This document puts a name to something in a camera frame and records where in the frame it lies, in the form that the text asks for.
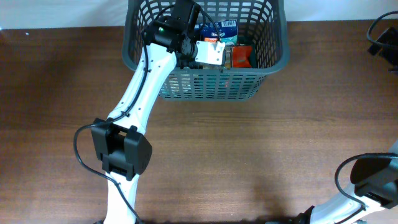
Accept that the blue tissue pack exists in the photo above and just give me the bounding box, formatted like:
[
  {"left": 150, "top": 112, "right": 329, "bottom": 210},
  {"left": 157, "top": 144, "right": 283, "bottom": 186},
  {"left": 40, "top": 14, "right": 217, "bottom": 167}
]
[{"left": 195, "top": 20, "right": 238, "bottom": 46}]

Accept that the green Nescafe coffee bag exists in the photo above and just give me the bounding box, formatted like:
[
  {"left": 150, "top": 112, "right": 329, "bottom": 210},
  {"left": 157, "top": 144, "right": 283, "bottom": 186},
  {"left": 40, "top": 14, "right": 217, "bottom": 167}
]
[{"left": 238, "top": 36, "right": 257, "bottom": 68}]

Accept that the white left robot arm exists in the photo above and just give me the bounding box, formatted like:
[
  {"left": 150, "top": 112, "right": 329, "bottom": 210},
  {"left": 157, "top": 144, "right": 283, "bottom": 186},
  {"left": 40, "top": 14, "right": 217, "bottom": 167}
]
[{"left": 90, "top": 1, "right": 225, "bottom": 223}]

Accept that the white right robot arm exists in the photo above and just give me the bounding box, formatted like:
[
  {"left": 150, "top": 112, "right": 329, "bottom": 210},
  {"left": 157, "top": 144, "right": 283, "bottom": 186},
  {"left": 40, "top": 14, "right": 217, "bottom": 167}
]
[{"left": 289, "top": 143, "right": 397, "bottom": 224}]

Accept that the grey plastic lattice basket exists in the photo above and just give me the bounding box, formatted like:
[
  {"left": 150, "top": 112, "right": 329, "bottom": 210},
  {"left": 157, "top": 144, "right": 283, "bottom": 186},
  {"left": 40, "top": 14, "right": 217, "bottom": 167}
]
[{"left": 121, "top": 0, "right": 290, "bottom": 101}]

